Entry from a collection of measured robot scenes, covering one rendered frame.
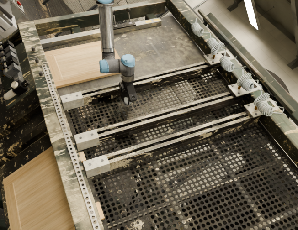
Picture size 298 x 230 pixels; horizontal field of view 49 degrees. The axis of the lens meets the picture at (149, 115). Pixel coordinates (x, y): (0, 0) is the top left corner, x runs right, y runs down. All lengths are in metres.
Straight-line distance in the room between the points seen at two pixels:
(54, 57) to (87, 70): 0.27
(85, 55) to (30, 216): 1.12
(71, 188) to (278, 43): 6.98
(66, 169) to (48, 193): 0.37
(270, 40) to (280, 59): 0.61
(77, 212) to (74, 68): 1.06
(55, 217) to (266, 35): 7.12
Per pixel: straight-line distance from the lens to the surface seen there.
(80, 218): 1.59
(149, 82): 2.10
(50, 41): 2.50
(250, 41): 8.31
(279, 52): 7.96
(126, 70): 1.79
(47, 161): 2.15
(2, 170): 2.44
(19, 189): 2.23
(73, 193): 1.65
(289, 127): 2.02
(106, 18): 1.84
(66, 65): 2.31
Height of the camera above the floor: 1.54
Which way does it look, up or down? 7 degrees down
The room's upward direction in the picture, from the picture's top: 56 degrees clockwise
